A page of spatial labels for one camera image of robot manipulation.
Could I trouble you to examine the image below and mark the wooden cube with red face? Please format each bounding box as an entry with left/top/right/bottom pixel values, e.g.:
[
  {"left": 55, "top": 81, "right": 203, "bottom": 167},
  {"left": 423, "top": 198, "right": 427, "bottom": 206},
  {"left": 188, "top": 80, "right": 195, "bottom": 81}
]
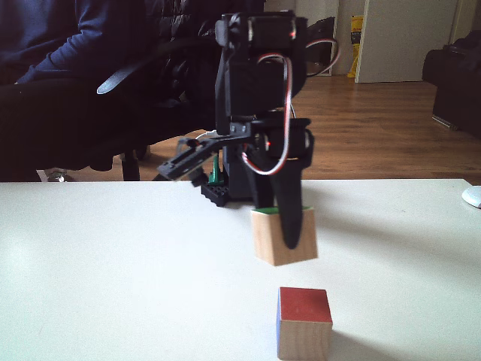
[{"left": 277, "top": 286, "right": 334, "bottom": 361}]

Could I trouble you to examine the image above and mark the red white servo cable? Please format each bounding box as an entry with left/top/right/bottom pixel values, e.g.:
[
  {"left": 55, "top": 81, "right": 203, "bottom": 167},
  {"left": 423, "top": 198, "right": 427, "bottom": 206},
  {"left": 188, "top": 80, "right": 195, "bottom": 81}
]
[{"left": 241, "top": 52, "right": 295, "bottom": 177}]

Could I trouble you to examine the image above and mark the small black gripper camera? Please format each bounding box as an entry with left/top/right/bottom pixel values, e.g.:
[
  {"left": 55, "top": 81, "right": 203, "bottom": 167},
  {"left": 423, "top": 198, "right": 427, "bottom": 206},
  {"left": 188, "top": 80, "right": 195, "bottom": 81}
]
[{"left": 155, "top": 135, "right": 221, "bottom": 189}]

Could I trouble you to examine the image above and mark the dark jacket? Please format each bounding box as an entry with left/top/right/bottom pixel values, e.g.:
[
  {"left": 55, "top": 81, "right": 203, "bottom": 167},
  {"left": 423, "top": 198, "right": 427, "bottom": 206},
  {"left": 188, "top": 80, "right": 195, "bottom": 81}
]
[{"left": 150, "top": 0, "right": 266, "bottom": 110}]

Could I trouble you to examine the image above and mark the white door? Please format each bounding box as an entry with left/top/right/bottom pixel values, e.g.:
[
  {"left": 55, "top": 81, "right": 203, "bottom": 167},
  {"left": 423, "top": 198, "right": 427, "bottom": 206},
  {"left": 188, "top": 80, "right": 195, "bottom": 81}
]
[{"left": 354, "top": 0, "right": 458, "bottom": 84}]

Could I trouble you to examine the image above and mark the white framed mirror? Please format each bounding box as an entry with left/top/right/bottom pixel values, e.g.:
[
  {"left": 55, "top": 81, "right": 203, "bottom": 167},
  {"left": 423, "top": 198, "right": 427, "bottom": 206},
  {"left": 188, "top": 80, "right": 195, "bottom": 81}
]
[{"left": 296, "top": 0, "right": 340, "bottom": 77}]

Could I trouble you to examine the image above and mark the yellow bag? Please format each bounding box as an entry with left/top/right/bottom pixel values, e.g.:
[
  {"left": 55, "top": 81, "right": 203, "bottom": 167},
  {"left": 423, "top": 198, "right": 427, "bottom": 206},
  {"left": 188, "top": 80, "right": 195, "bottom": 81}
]
[{"left": 346, "top": 14, "right": 365, "bottom": 80}]

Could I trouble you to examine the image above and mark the green circuit board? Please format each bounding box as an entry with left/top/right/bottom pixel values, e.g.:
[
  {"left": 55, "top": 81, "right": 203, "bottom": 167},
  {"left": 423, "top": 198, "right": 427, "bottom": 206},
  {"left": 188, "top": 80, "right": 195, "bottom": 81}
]
[{"left": 207, "top": 155, "right": 227, "bottom": 186}]

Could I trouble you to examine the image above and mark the black sofa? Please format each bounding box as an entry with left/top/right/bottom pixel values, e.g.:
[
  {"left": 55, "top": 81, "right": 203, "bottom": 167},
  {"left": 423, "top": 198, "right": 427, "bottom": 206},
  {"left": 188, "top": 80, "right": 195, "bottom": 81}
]
[{"left": 422, "top": 31, "right": 481, "bottom": 135}]

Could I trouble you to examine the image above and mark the looped servo cable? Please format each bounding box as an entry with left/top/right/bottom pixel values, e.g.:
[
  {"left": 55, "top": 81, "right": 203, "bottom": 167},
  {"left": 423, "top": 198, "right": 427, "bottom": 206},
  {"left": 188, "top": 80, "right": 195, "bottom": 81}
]
[{"left": 304, "top": 37, "right": 340, "bottom": 78}]

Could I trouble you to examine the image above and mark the white round object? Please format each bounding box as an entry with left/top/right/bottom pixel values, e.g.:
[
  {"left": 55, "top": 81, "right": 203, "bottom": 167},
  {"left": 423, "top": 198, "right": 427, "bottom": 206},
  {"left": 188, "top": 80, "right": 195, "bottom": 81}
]
[{"left": 461, "top": 184, "right": 481, "bottom": 209}]

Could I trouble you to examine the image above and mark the black office chair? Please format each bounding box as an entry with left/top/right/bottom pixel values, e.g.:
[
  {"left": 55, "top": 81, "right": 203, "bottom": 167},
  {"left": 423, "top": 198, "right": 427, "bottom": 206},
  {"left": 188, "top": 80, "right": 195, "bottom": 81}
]
[{"left": 96, "top": 38, "right": 226, "bottom": 183}]

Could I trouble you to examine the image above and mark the wooden cube with green face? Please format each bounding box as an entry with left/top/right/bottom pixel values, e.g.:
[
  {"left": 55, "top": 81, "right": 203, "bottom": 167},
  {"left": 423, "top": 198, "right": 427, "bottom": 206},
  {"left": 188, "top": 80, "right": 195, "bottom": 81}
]
[{"left": 250, "top": 205, "right": 320, "bottom": 268}]

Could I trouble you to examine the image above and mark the person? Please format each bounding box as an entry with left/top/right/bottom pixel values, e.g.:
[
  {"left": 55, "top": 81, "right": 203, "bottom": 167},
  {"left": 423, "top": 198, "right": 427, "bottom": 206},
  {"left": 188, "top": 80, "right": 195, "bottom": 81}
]
[{"left": 0, "top": 0, "right": 217, "bottom": 182}]

